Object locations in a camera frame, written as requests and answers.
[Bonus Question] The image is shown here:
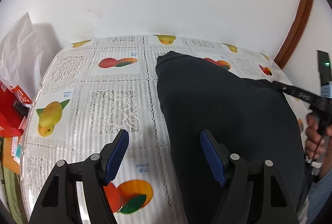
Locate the orange wooden stool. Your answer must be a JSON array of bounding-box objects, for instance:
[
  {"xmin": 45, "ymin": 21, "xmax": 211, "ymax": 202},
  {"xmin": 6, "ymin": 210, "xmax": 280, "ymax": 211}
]
[{"xmin": 2, "ymin": 136, "xmax": 20, "ymax": 175}]

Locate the green cloth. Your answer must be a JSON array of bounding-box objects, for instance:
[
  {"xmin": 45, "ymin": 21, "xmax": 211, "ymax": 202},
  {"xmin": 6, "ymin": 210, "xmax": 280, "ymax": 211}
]
[{"xmin": 1, "ymin": 166, "xmax": 28, "ymax": 223}]

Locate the brown wooden door frame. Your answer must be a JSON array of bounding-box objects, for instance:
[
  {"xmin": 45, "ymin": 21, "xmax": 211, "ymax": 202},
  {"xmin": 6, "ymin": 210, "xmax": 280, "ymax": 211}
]
[{"xmin": 274, "ymin": 0, "xmax": 314, "ymax": 69}]

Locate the red paper bag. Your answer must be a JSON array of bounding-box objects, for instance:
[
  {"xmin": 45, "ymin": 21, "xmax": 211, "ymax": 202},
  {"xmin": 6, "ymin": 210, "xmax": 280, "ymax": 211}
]
[{"xmin": 0, "ymin": 81, "xmax": 32, "ymax": 138}]

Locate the person's right hand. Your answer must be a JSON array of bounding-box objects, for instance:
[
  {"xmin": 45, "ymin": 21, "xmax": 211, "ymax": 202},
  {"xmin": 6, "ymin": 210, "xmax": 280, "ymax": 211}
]
[{"xmin": 305, "ymin": 113, "xmax": 331, "ymax": 178}]

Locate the white plastic bag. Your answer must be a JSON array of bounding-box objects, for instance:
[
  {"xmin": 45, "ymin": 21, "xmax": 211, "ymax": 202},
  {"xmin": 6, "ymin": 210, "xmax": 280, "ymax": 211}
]
[{"xmin": 1, "ymin": 13, "xmax": 52, "ymax": 105}]

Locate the fruit-print tablecloth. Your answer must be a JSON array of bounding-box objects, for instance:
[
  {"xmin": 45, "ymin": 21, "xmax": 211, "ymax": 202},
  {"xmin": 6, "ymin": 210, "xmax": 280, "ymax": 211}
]
[{"xmin": 21, "ymin": 35, "xmax": 311, "ymax": 223}]

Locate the black sweatshirt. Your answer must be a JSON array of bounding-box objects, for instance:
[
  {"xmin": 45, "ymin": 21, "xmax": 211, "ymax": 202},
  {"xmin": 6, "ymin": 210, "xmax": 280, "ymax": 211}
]
[{"xmin": 156, "ymin": 52, "xmax": 306, "ymax": 223}]

